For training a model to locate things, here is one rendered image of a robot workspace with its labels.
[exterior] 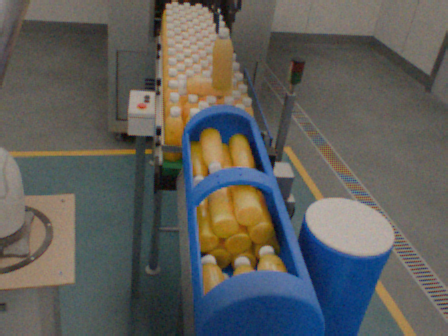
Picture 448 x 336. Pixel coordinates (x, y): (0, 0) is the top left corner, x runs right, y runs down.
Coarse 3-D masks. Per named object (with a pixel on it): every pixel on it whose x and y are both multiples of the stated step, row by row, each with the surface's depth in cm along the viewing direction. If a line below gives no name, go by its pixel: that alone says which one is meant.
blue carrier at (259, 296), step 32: (192, 128) 171; (224, 128) 178; (256, 128) 171; (256, 160) 180; (192, 192) 142; (192, 224) 133; (288, 224) 128; (192, 256) 125; (288, 256) 137; (224, 288) 105; (256, 288) 102; (288, 288) 104; (224, 320) 104; (256, 320) 106; (288, 320) 107; (320, 320) 108
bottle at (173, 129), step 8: (168, 120) 192; (176, 120) 192; (168, 128) 193; (176, 128) 192; (168, 136) 195; (176, 136) 194; (168, 144) 196; (176, 144) 196; (168, 152) 198; (168, 160) 200; (176, 160) 201
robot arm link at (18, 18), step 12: (0, 0) 125; (12, 0) 126; (24, 0) 128; (0, 12) 126; (12, 12) 127; (24, 12) 130; (0, 24) 127; (12, 24) 128; (0, 36) 128; (12, 36) 130; (0, 48) 129; (12, 48) 132; (0, 60) 130; (0, 72) 132; (0, 84) 135
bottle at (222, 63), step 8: (216, 40) 173; (224, 40) 172; (216, 48) 173; (224, 48) 173; (232, 48) 175; (216, 56) 175; (224, 56) 174; (232, 56) 176; (216, 64) 176; (224, 64) 176; (232, 64) 179; (216, 72) 178; (224, 72) 177; (216, 80) 180; (224, 80) 179; (216, 88) 182; (224, 88) 181
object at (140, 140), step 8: (136, 136) 204; (144, 136) 204; (136, 144) 206; (144, 144) 206; (136, 152) 208; (144, 152) 208; (136, 160) 210; (144, 160) 210; (136, 168) 212; (136, 176) 214; (136, 184) 217; (136, 192) 219; (136, 200) 221; (136, 208) 224; (136, 216) 226; (136, 224) 229; (136, 232) 231; (136, 240) 234; (136, 248) 237; (136, 256) 240; (136, 264) 242; (136, 272) 245; (136, 280) 248; (136, 288) 251; (136, 296) 254
